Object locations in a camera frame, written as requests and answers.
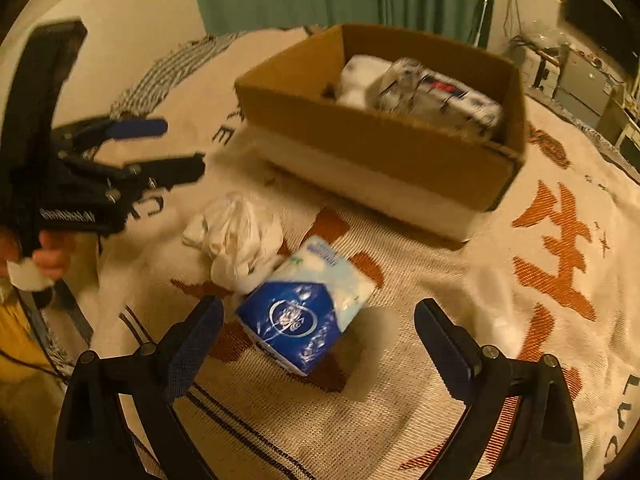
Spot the white lace cloth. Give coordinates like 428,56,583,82
182,193,284,295

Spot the blue tissue pack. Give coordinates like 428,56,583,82
236,235,375,376

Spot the person's left hand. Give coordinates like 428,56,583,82
0,226,76,281

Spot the striped checked cloth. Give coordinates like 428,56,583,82
108,32,243,119

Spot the cream blanket with orange characters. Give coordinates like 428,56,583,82
49,29,639,479

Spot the white plush item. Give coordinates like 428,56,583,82
336,54,392,110

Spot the brown cardboard box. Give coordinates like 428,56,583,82
235,24,526,243

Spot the black white patterned bundle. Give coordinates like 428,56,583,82
378,58,503,139

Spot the small grey fridge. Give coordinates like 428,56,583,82
554,50,610,128

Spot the white cabinet heater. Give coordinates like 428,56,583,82
508,44,561,98

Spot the black wall television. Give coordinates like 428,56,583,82
564,0,639,77

